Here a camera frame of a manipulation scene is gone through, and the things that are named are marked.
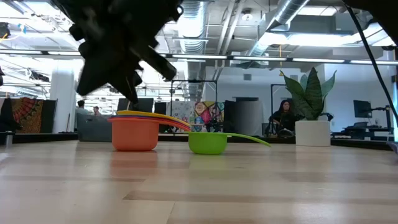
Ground silver ventilation duct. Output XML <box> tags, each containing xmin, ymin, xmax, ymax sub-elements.
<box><xmin>182</xmin><ymin>0</ymin><xmax>209</xmax><ymax>100</ymax></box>
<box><xmin>248</xmin><ymin>0</ymin><xmax>312</xmax><ymax>60</ymax></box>

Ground small dark blue measuring cup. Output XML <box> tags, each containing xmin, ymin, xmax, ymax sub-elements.
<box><xmin>386</xmin><ymin>141</ymin><xmax>398</xmax><ymax>156</ymax></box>

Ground green snake plant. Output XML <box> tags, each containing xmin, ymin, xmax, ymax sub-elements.
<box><xmin>279</xmin><ymin>67</ymin><xmax>338</xmax><ymax>121</ymax></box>

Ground yellow measuring cup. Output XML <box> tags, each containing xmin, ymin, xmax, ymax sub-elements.
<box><xmin>116</xmin><ymin>110</ymin><xmax>190</xmax><ymax>128</ymax></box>

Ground grey plastic basket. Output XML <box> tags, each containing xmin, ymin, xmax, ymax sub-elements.
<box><xmin>76</xmin><ymin>112</ymin><xmax>113</xmax><ymax>142</ymax></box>

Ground small black desk monitor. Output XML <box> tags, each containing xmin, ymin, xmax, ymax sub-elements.
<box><xmin>353</xmin><ymin>99</ymin><xmax>373</xmax><ymax>119</ymax></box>

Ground grey cylinder bin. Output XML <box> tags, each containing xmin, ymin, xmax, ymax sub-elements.
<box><xmin>234</xmin><ymin>96</ymin><xmax>264</xmax><ymax>137</ymax></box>

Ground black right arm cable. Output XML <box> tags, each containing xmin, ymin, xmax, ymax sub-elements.
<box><xmin>346</xmin><ymin>5</ymin><xmax>398</xmax><ymax>118</ymax></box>

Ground long ceiling light bar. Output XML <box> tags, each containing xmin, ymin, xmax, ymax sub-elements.
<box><xmin>0</xmin><ymin>49</ymin><xmax>398</xmax><ymax>65</ymax></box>

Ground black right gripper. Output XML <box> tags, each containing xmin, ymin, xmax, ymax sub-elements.
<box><xmin>70</xmin><ymin>21</ymin><xmax>177</xmax><ymax>103</ymax></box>

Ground green measuring cup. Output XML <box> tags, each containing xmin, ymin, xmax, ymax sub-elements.
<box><xmin>188</xmin><ymin>131</ymin><xmax>272</xmax><ymax>156</ymax></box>

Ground black tubular frame stand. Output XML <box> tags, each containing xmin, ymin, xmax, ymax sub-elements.
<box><xmin>170</xmin><ymin>79</ymin><xmax>218</xmax><ymax>110</ymax></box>

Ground colourful mural board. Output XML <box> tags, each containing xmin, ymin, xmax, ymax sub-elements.
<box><xmin>172</xmin><ymin>101</ymin><xmax>225</xmax><ymax>134</ymax></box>

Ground orange measuring cup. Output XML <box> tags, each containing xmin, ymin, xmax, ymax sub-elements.
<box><xmin>108</xmin><ymin>115</ymin><xmax>192</xmax><ymax>152</ymax></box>

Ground wide black monitor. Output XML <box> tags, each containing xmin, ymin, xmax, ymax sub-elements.
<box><xmin>117</xmin><ymin>97</ymin><xmax>155</xmax><ymax>113</ymax></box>

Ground white plant pot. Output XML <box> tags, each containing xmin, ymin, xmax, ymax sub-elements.
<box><xmin>294</xmin><ymin>119</ymin><xmax>331</xmax><ymax>147</ymax></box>

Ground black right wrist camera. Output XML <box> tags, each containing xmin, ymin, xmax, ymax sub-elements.
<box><xmin>76</xmin><ymin>42</ymin><xmax>110</xmax><ymax>96</ymax></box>

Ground black panel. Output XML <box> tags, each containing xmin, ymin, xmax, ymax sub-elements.
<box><xmin>223</xmin><ymin>100</ymin><xmax>236</xmax><ymax>136</ymax></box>
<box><xmin>42</xmin><ymin>98</ymin><xmax>58</xmax><ymax>134</ymax></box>

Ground dark office desk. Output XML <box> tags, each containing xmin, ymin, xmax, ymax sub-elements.
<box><xmin>331</xmin><ymin>124</ymin><xmax>396</xmax><ymax>141</ymax></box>

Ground black aluminium table frame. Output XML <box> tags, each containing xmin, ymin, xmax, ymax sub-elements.
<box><xmin>0</xmin><ymin>132</ymin><xmax>398</xmax><ymax>152</ymax></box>

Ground colourful patterned tapestry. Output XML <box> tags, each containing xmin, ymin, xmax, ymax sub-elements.
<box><xmin>11</xmin><ymin>97</ymin><xmax>44</xmax><ymax>134</ymax></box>

